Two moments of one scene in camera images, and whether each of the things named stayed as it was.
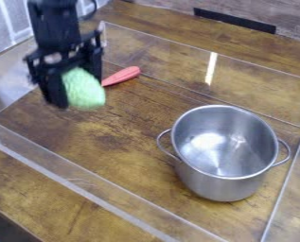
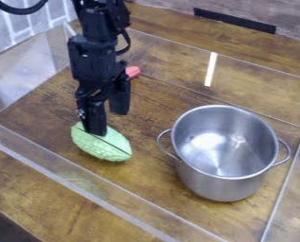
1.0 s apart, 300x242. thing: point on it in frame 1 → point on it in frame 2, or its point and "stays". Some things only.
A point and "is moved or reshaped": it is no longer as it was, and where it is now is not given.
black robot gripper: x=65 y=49 → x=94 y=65
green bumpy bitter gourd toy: x=85 y=91 is moved or reshaped
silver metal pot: x=226 y=146 stays
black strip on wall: x=228 y=19 stays
